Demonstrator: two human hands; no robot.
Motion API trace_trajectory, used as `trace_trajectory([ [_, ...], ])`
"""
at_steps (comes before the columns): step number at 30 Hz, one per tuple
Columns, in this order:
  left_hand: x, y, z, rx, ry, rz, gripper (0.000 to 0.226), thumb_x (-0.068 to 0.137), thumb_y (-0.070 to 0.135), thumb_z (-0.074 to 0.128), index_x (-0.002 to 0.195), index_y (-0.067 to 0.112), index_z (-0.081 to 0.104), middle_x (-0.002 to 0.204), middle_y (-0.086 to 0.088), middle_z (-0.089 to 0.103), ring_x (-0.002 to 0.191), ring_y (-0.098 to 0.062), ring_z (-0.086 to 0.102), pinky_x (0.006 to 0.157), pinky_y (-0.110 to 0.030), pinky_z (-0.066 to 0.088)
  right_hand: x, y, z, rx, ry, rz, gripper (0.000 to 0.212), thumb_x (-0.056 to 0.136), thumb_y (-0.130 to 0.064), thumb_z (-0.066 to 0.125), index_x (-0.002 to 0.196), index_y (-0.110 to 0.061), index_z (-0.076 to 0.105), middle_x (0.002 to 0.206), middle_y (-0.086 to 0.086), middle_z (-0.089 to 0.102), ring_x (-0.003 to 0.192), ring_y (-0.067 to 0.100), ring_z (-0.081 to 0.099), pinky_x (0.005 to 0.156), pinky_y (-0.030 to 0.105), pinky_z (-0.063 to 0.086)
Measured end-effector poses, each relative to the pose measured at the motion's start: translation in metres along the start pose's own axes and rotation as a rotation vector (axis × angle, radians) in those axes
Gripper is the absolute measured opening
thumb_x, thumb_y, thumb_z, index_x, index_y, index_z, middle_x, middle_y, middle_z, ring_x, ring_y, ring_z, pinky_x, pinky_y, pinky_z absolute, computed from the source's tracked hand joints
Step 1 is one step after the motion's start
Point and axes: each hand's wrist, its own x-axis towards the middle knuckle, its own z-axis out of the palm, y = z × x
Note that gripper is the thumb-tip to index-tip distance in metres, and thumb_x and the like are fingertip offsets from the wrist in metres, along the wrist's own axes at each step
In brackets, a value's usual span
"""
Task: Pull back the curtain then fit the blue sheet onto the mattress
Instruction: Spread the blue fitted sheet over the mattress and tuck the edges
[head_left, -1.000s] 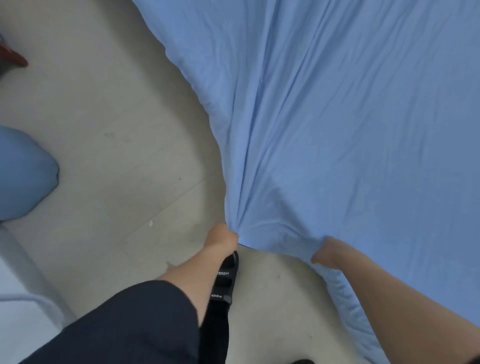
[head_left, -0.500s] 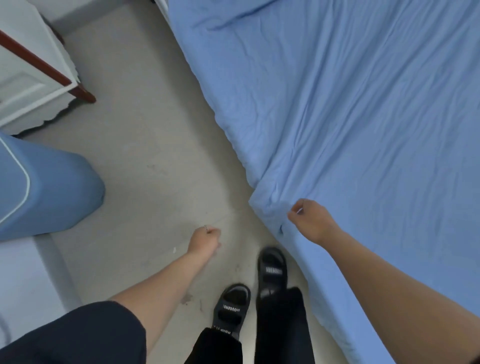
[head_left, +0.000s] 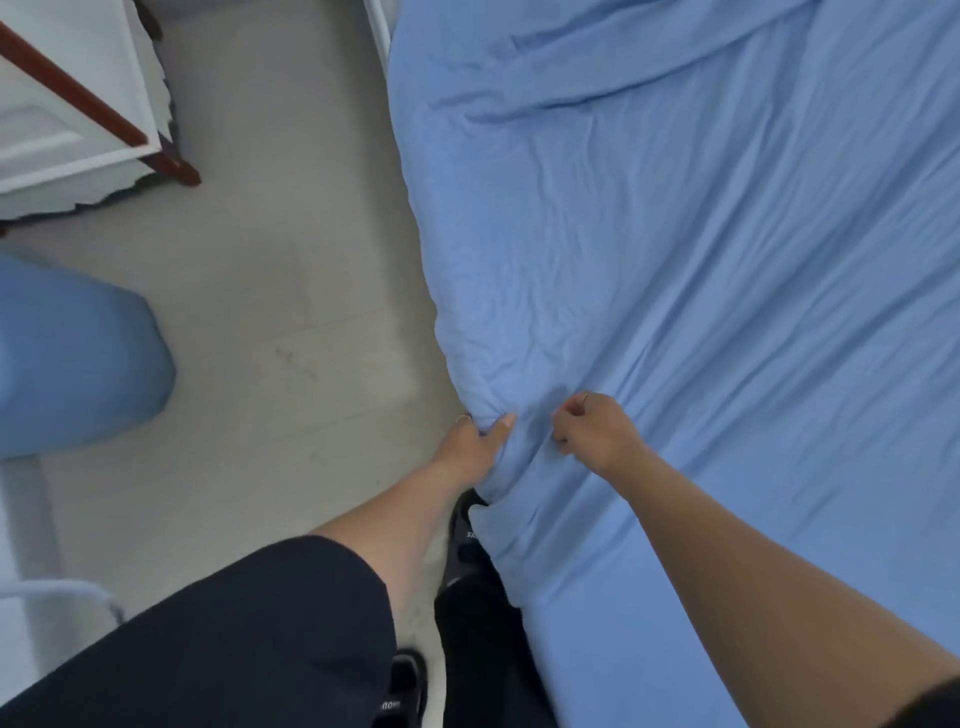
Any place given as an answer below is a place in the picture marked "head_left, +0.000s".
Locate person's left hand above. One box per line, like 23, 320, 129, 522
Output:
434, 410, 519, 493

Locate person's right hand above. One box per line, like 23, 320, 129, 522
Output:
551, 391, 650, 481

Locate light blue sheet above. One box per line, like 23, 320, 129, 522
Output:
385, 0, 960, 728

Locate person's right forearm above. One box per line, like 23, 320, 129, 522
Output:
607, 449, 960, 728

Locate person's left forearm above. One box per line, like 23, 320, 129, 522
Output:
311, 457, 481, 625

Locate person's black trousers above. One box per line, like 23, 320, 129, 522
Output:
432, 568, 561, 728

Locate person's black shirt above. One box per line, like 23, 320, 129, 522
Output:
0, 533, 960, 728

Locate blue bin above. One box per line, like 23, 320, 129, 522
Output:
0, 250, 178, 461

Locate white nightstand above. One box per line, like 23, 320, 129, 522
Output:
0, 0, 203, 225

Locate grey cable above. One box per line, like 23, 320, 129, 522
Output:
0, 576, 126, 625

